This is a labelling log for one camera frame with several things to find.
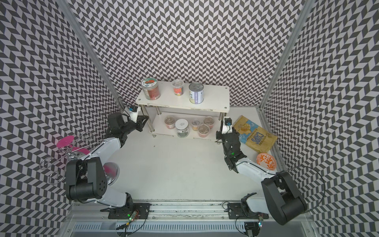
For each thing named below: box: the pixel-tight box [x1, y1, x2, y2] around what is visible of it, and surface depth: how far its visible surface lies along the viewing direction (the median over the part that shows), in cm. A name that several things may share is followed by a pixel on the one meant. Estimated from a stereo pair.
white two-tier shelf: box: [135, 81, 230, 141], surface depth 83 cm
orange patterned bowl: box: [256, 152, 277, 171], surface depth 90 cm
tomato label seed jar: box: [141, 77, 161, 101], surface depth 74 cm
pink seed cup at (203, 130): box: [197, 123, 211, 138], surface depth 93 cm
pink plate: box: [56, 135, 75, 148], surface depth 70 cm
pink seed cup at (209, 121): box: [203, 116, 215, 130], surface depth 98 cm
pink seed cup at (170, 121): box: [163, 115, 177, 130], surface depth 97 cm
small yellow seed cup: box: [190, 118, 201, 132], surface depth 96 cm
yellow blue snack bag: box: [232, 115, 278, 154], surface depth 101 cm
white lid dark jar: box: [174, 118, 190, 138], surface depth 91 cm
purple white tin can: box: [188, 81, 205, 105], surface depth 72 cm
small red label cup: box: [172, 79, 185, 97], surface depth 77 cm
